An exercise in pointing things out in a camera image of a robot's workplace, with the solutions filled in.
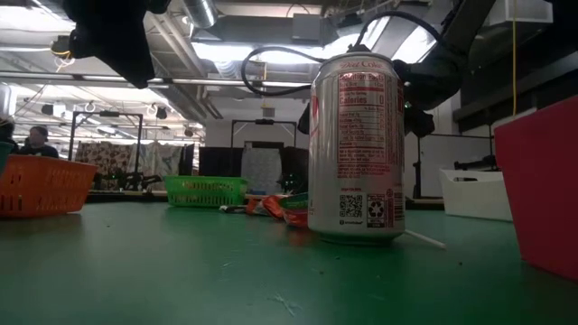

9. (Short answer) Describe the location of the silver ventilation duct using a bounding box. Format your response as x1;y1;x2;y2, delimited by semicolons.
180;0;219;30

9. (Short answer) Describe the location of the red plastic bin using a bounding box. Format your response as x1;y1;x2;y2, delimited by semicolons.
492;95;578;284

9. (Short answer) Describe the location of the black panel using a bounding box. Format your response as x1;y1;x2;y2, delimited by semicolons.
198;145;246;179

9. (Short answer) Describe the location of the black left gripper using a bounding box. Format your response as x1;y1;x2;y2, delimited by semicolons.
61;0;172;90

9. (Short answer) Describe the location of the orange plastic basket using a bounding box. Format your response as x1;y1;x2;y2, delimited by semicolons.
0;153;99;220

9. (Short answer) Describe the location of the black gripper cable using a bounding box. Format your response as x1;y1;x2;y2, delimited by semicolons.
239;10;444;98

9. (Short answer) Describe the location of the grey ceiling box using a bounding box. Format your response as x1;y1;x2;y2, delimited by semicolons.
292;13;323;44

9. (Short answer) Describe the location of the green table mat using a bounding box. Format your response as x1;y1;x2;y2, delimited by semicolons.
0;200;578;325

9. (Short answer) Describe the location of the brown patterned cloth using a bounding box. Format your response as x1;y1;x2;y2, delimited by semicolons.
73;141;137;191

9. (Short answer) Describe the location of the green plastic basket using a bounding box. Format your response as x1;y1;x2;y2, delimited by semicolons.
163;174;249;209

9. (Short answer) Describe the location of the blue lollipop white stick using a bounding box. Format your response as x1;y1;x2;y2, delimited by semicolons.
403;227;449;251

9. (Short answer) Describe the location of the orange candy wrapper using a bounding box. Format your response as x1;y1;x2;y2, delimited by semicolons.
245;194;286;221

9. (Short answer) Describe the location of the person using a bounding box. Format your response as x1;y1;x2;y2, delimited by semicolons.
17;125;61;160
0;116;20;155

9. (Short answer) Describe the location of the white plastic bin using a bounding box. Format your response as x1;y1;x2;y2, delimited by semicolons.
439;167;514;223

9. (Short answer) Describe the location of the yellow hanging cable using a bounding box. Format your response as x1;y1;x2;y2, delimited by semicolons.
510;0;518;117

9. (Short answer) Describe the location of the white quilted panel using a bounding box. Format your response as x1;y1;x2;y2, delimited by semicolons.
240;143;284;197

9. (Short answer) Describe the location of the black frame stand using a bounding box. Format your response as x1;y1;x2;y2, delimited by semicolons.
67;109;145;163
230;117;299;151

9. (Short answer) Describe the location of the pale patterned cloth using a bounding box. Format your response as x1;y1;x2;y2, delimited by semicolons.
134;142;185;191

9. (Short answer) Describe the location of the silver diet soda can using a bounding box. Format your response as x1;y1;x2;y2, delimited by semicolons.
307;51;406;247

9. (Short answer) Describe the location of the whiteboard with black frame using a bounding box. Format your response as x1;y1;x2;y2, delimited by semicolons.
412;132;495;200

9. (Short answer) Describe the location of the multicolour candy packet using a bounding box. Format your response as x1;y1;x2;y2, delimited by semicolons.
278;191;311;229

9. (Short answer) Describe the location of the teal plastic bin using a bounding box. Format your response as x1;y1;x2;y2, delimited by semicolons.
0;140;15;178

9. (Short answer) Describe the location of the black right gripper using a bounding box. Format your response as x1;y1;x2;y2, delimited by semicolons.
296;52;458;139

